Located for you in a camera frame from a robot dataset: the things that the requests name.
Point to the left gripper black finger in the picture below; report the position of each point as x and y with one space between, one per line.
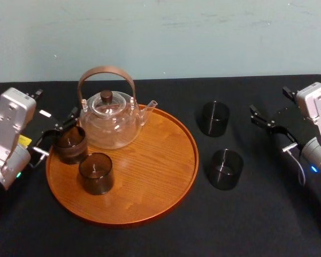
37 94
68 122

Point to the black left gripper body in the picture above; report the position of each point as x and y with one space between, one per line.
40 124

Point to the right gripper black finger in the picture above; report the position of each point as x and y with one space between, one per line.
289 94
262 119

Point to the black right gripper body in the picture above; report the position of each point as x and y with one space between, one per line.
291 120

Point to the round brown wooden tray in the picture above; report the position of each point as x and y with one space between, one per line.
149 171

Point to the dark smoked glass cup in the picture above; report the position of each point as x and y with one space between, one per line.
212 125
96 182
226 176
72 154

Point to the glass teapot lid, brown knob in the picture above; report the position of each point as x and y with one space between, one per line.
106 103

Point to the black table cloth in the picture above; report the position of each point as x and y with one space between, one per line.
160 235

